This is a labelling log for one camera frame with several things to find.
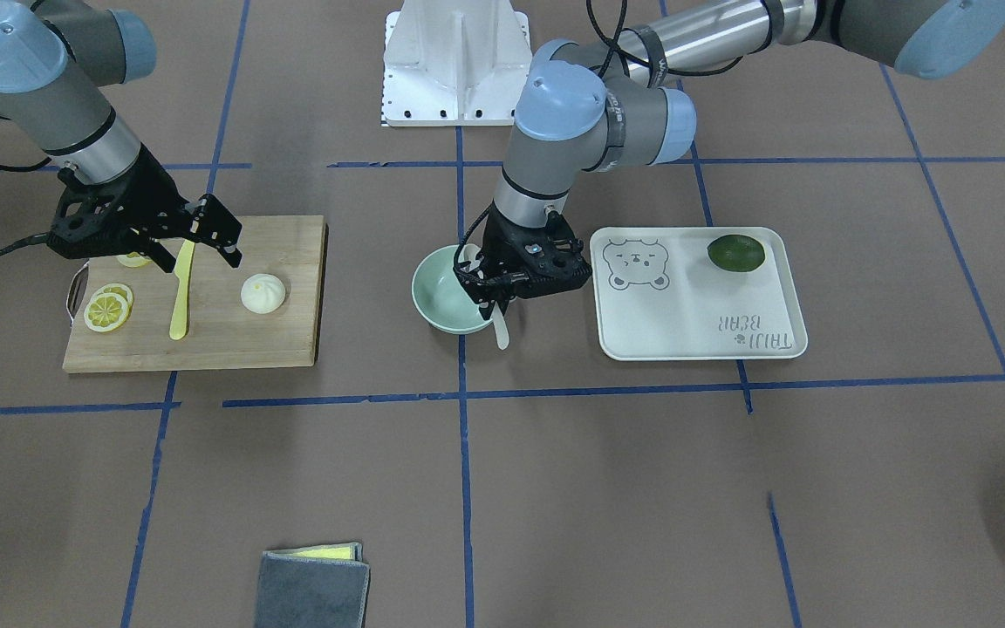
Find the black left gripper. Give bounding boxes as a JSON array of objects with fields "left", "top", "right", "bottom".
[{"left": 454, "top": 203, "right": 591, "bottom": 322}]

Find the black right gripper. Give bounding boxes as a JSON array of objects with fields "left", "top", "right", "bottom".
[{"left": 47, "top": 146, "right": 243, "bottom": 273}]

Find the white ceramic spoon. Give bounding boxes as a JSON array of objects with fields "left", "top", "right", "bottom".
[{"left": 463, "top": 243, "right": 510, "bottom": 350}]

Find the white steamed bun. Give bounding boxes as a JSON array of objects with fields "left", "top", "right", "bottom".
[{"left": 240, "top": 273, "right": 288, "bottom": 315}]

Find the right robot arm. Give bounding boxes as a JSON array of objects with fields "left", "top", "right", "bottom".
[{"left": 0, "top": 1, "right": 241, "bottom": 273}]

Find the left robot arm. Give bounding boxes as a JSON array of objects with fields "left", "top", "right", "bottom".
[{"left": 452, "top": 1, "right": 1005, "bottom": 321}]

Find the mint green bowl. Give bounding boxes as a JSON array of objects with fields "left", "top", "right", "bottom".
[{"left": 411, "top": 245, "right": 490, "bottom": 335}]

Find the lemon slice upper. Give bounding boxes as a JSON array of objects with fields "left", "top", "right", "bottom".
[{"left": 115, "top": 253, "right": 153, "bottom": 268}]

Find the yellow plastic knife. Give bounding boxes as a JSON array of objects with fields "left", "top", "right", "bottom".
[{"left": 168, "top": 240, "right": 195, "bottom": 341}]

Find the lemon slice underneath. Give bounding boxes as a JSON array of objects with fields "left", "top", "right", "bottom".
[{"left": 92, "top": 283, "right": 134, "bottom": 306}]

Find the cream bear serving tray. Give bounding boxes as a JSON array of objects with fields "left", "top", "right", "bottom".
[{"left": 589, "top": 227, "right": 809, "bottom": 361}]

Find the green lime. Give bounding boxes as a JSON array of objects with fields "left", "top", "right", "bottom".
[{"left": 707, "top": 234, "right": 767, "bottom": 273}]

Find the yellow sponge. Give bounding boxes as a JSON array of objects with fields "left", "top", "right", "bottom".
[{"left": 291, "top": 543, "right": 359, "bottom": 561}]

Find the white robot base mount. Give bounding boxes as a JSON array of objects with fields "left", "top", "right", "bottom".
[{"left": 380, "top": 1, "right": 533, "bottom": 127}]

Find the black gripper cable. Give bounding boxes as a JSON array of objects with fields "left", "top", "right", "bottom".
[{"left": 459, "top": 0, "right": 748, "bottom": 280}]

